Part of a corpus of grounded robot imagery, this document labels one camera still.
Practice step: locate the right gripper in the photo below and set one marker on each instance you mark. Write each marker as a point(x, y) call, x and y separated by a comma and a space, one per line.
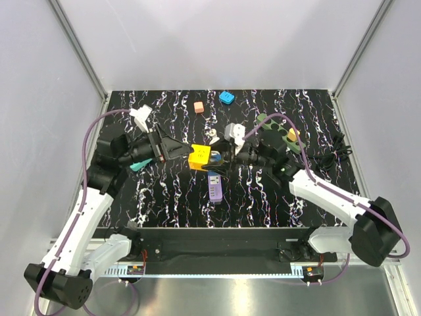
point(229, 147)

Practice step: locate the orange small adapter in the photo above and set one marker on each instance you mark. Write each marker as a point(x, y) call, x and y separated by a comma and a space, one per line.
point(292, 136)

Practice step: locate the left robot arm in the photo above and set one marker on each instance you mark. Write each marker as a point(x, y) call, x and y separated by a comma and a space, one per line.
point(66, 274)

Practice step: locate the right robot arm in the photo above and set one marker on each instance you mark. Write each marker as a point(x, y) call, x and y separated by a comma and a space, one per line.
point(370, 227)

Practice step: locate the blue cube plug adapter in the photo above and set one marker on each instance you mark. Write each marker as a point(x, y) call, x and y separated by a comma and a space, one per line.
point(216, 158)

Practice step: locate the yellow cube socket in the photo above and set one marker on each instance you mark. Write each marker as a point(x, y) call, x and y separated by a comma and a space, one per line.
point(199, 157)

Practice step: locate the light blue small adapter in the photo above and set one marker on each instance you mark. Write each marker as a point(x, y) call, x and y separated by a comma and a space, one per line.
point(226, 98)

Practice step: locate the purple white power strip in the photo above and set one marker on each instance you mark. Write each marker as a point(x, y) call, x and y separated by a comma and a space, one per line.
point(215, 187)

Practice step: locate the salmon pink small adapter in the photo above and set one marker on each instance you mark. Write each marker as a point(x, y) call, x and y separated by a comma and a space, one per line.
point(198, 107)

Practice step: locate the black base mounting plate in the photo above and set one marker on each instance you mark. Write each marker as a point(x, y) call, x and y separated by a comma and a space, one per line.
point(261, 244)

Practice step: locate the green power strip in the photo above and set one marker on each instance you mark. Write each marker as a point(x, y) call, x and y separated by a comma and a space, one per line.
point(270, 124)

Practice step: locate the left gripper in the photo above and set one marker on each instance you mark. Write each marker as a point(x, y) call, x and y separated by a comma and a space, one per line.
point(160, 144)

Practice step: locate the teal triangular power socket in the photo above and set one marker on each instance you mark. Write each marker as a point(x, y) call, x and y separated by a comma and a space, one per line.
point(138, 166)

